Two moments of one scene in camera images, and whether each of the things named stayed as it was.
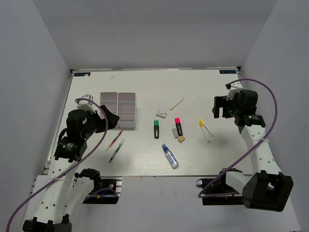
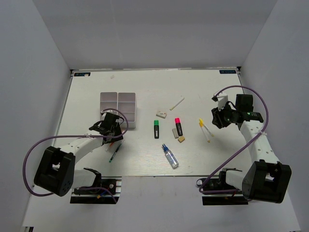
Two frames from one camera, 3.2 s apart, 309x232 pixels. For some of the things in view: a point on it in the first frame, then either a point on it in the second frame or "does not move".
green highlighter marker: x=156 y=129 does not move
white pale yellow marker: x=173 y=107 does not move
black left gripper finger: x=112 y=119 -> x=118 y=132
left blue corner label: x=82 y=74 does not move
